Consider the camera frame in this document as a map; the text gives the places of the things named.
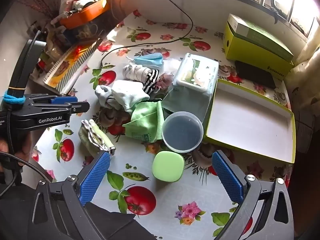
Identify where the green cloth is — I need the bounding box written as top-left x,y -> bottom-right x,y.
122,101 -> 165,142

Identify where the pile of household clutter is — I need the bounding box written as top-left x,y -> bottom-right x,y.
30,22 -> 105,63

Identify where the black window latch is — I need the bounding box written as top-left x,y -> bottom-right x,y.
270,0 -> 283,24

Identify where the clear round plastic container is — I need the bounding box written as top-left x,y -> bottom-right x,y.
162,112 -> 204,153

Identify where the person's left hand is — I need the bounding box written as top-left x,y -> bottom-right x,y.
0,131 -> 32,168

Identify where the striped-edge printed box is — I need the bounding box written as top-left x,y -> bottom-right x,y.
44,42 -> 100,95

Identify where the wet wipes pack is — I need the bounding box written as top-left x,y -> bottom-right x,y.
175,53 -> 220,93

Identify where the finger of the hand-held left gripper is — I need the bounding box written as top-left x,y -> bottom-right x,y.
49,95 -> 80,105
68,101 -> 90,117

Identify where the floral plastic tablecloth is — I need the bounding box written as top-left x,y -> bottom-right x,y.
31,10 -> 293,240

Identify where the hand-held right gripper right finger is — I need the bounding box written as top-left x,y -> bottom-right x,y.
211,149 -> 294,240

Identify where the black charging cable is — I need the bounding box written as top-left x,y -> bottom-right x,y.
100,0 -> 194,68

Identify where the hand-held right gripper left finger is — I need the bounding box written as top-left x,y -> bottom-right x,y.
27,151 -> 112,240

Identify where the white striped cloth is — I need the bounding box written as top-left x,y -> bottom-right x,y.
122,64 -> 150,83

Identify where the black wallet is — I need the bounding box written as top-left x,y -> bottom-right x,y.
234,60 -> 277,89

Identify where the cream dotted curtain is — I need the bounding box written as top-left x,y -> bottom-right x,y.
285,17 -> 320,120

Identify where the black white striped sock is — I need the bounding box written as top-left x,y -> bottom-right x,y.
142,69 -> 160,94

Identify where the blue face mask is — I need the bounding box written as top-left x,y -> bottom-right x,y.
126,53 -> 164,70

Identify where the green white carton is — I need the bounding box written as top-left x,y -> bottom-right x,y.
227,14 -> 294,62

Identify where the green shoe box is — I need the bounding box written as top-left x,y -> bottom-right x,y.
222,21 -> 294,74

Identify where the green box lid tray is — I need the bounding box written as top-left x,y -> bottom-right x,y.
202,79 -> 297,164

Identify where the small clear plastic packet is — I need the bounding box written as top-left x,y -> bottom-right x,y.
156,72 -> 174,90

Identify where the orange plastic bowl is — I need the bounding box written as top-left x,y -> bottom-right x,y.
59,0 -> 113,29

